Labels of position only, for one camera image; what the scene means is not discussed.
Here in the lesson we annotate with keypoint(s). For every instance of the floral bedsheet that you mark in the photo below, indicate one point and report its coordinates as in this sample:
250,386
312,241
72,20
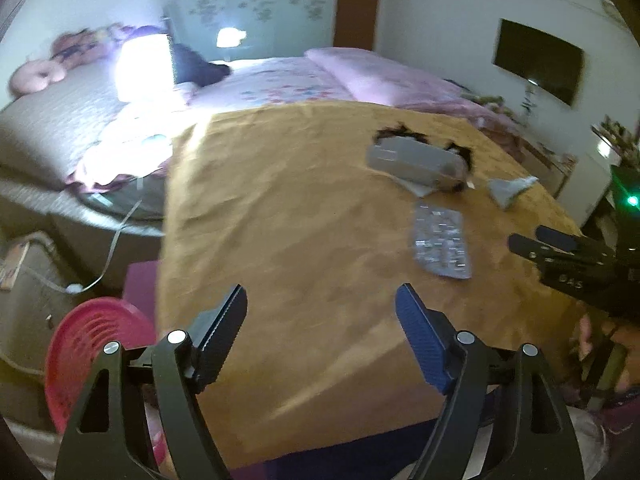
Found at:
280,85

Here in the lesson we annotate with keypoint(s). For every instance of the pink floral pillow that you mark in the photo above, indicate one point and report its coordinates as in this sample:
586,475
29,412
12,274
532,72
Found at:
185,94

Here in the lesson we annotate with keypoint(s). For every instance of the grey patterned cushion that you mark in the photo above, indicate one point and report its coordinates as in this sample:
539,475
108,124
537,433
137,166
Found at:
50,125

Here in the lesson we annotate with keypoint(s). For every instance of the pink neck pillow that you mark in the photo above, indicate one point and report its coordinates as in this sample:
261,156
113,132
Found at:
35,77

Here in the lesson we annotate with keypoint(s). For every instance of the purple floor mat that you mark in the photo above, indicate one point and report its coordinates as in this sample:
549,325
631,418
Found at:
142,285

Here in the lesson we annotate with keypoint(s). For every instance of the pink plastic basket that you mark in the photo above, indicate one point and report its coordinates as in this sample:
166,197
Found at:
85,340

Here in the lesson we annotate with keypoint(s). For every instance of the small green plant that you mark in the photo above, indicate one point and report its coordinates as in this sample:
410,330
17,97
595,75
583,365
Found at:
529,102

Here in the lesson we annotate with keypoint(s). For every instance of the floral sliding-door wardrobe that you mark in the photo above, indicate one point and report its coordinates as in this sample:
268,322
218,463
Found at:
260,5

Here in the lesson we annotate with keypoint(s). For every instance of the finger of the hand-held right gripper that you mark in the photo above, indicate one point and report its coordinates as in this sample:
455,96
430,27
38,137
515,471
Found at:
557,237
527,247

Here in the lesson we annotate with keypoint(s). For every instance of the wooden television console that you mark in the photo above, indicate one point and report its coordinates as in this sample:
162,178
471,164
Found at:
545,160

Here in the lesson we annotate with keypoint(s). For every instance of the black wall television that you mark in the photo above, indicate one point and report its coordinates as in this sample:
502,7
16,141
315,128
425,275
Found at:
540,57

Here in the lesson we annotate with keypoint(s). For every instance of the orange plush toy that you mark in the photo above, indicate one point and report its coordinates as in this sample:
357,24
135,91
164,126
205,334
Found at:
75,47

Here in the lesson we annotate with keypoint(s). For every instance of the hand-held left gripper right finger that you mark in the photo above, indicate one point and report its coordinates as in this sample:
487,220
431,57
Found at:
420,340

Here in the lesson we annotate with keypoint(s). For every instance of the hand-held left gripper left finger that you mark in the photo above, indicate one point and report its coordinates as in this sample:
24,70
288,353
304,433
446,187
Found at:
225,332

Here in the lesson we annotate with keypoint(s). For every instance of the person's right hand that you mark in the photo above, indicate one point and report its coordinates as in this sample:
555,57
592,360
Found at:
582,332

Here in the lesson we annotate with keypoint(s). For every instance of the grey-green cloth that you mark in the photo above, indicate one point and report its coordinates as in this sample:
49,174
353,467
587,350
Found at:
135,200

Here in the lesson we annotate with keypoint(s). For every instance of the white cabinet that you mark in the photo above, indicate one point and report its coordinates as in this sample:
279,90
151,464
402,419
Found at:
600,185

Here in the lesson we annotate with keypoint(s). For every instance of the dark clothing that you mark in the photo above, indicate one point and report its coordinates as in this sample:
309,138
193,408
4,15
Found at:
192,65

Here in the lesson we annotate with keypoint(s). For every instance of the yellow patterned blanket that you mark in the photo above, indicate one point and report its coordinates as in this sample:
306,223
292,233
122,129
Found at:
300,210

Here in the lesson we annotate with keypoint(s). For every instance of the grey upholstered nightstand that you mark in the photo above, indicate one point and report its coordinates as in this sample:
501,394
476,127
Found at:
30,310

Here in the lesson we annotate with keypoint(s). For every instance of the peach fabric sheet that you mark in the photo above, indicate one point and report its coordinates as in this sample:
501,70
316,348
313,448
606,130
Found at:
115,160

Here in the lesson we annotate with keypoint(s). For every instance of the silver blister pack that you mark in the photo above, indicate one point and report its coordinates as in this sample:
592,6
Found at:
440,245

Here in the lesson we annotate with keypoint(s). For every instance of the brown door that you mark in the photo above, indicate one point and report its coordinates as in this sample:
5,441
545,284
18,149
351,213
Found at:
356,10

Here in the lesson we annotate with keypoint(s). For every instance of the potted plant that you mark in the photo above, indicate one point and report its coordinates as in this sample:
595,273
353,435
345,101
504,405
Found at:
615,132

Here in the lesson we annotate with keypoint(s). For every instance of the small white table lamp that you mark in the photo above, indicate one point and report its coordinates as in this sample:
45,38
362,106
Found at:
227,36

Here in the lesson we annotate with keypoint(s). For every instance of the crumpled white tissue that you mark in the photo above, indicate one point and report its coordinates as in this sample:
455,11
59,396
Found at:
507,191

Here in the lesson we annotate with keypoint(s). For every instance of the pink book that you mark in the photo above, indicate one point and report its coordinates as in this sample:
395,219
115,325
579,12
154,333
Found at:
12,270

